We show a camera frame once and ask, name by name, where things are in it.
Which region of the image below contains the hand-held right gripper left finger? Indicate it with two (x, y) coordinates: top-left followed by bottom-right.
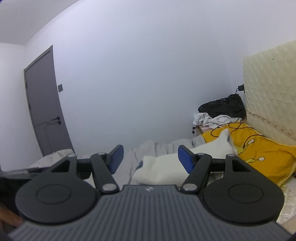
(39, 145), (124, 195)

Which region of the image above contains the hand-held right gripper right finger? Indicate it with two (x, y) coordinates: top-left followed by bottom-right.
(178, 145), (261, 193)

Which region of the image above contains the cream sweater with blue stripes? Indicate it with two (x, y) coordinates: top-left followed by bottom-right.
(133, 128), (238, 186)

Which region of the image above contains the person's left hand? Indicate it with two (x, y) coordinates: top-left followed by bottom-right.
(0, 206), (24, 227)

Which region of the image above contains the wooden nightstand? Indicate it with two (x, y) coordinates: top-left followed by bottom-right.
(192, 125), (216, 140)

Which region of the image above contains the grey bed blanket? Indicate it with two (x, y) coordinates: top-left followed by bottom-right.
(28, 137), (204, 186)

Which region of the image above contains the white crumpled cloth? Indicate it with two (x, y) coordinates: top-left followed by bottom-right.
(193, 112), (241, 128)

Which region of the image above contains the black bag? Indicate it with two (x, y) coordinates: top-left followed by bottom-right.
(198, 94), (246, 120)

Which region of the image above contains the yellow printed pillow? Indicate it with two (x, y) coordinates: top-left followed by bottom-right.
(201, 122), (296, 187)

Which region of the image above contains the grey door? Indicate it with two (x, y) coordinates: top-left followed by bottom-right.
(24, 45), (75, 157)

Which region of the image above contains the cream padded headboard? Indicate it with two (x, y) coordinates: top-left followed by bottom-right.
(243, 40), (296, 145)

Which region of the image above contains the white quilted mattress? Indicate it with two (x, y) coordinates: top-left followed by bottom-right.
(276, 176), (296, 227)

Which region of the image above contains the thin black cable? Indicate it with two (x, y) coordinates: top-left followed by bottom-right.
(210, 119), (269, 149)

